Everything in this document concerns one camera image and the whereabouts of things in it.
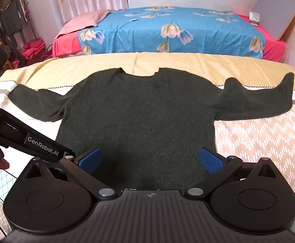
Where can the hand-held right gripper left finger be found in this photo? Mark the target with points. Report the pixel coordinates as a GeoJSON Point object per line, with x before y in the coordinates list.
{"type": "Point", "coordinates": [90, 160]}

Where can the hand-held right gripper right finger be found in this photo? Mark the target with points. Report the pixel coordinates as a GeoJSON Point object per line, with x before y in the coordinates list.
{"type": "Point", "coordinates": [210, 160]}

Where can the dark green sweater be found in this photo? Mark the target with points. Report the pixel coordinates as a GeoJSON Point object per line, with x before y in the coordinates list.
{"type": "Point", "coordinates": [142, 121]}

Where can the red clothes pile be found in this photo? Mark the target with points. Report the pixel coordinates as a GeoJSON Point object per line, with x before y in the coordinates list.
{"type": "Point", "coordinates": [33, 48]}

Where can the hanging grey clothes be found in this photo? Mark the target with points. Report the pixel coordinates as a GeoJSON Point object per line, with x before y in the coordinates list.
{"type": "Point", "coordinates": [10, 10]}

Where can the yellow patterned blanket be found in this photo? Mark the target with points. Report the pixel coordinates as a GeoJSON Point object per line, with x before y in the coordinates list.
{"type": "Point", "coordinates": [188, 60]}

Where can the pink pillow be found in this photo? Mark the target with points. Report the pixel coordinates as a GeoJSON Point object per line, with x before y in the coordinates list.
{"type": "Point", "coordinates": [84, 21]}

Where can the blue floral quilt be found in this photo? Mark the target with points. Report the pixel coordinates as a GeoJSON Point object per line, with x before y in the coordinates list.
{"type": "Point", "coordinates": [147, 30]}

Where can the small white clock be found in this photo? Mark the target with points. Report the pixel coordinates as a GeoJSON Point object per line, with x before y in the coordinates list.
{"type": "Point", "coordinates": [254, 17]}

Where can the grey board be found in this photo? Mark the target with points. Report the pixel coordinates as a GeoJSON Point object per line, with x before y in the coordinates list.
{"type": "Point", "coordinates": [279, 7]}

